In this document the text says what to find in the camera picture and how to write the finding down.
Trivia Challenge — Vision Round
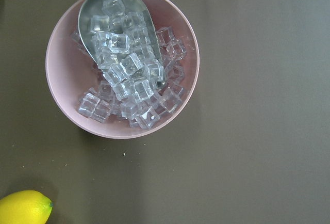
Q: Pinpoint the clear ice cube pile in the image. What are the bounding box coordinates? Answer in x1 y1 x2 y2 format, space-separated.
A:
77 0 186 129

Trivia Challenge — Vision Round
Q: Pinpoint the metal ice scoop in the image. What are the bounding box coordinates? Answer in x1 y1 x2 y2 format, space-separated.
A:
78 0 166 89

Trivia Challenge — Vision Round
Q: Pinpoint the pink bowl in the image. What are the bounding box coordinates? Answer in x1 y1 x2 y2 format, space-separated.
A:
45 0 200 139

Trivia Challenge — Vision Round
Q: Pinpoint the yellow lemon near bowl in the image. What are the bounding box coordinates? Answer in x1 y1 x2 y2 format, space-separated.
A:
1 190 53 223

